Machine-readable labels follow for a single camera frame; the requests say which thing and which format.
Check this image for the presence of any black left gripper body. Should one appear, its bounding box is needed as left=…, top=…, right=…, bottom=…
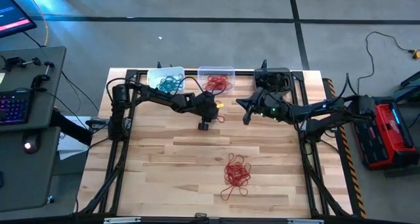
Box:
left=196, top=92, right=221, bottom=131

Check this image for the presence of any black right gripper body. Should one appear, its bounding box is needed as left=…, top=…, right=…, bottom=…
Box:
left=243, top=87, right=284, bottom=126

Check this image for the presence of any red rubber band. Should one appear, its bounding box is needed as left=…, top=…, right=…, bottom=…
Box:
left=215, top=100, right=226, bottom=124
left=219, top=185, right=249, bottom=202

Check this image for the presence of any red rubber bands tangle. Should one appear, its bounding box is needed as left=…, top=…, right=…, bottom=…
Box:
left=222, top=152, right=253, bottom=189
left=217, top=74, right=234, bottom=91
left=202, top=75, right=224, bottom=92

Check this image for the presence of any white plastic basket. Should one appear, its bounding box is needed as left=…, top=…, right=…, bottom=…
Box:
left=146, top=66, right=186, bottom=94

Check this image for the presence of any black rubber bands heap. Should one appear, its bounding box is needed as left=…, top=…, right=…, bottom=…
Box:
left=258, top=72, right=289, bottom=91

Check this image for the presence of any grey plastic basket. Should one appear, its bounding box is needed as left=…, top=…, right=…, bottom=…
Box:
left=253, top=67, right=293, bottom=98

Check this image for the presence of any clear plastic basket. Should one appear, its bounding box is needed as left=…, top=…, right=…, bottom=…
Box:
left=196, top=66, right=236, bottom=95

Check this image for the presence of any yellow black hazard tape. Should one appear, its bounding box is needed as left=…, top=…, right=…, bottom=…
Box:
left=324, top=78, right=368, bottom=218

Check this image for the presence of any red and black power station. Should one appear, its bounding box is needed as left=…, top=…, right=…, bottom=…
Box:
left=352, top=102, right=419, bottom=171

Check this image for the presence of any black equipment case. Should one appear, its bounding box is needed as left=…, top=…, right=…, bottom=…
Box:
left=393, top=79, right=420, bottom=103

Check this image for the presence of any black desk clamp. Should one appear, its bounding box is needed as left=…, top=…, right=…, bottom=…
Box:
left=31, top=61, right=55, bottom=89
left=1, top=56, right=42, bottom=70

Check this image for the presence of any black computer mouse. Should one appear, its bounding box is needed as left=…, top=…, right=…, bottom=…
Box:
left=22, top=134, right=40, bottom=155

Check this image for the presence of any backlit black keyboard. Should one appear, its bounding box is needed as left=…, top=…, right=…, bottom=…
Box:
left=0, top=89, right=33, bottom=125

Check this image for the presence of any grey side desk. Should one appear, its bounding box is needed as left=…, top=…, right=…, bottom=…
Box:
left=0, top=45, right=68, bottom=213

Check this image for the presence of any large desk monitor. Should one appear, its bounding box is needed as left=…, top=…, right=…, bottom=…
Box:
left=0, top=0, right=37, bottom=39

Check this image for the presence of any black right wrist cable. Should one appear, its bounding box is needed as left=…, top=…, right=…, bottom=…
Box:
left=261, top=76, right=291, bottom=100

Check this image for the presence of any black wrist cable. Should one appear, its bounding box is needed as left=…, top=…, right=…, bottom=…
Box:
left=175, top=75, right=211, bottom=97
left=261, top=76, right=291, bottom=100

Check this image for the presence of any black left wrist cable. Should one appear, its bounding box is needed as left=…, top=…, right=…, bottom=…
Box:
left=175, top=75, right=211, bottom=97

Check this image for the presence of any black floor cable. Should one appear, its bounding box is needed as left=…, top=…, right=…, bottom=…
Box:
left=356, top=31, right=413, bottom=87

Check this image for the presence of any silver metal bracket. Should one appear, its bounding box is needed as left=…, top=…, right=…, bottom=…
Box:
left=104, top=217, right=142, bottom=224
left=287, top=218, right=324, bottom=224

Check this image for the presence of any yellow hanging cord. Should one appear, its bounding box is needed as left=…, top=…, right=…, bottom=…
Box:
left=22, top=0, right=50, bottom=47

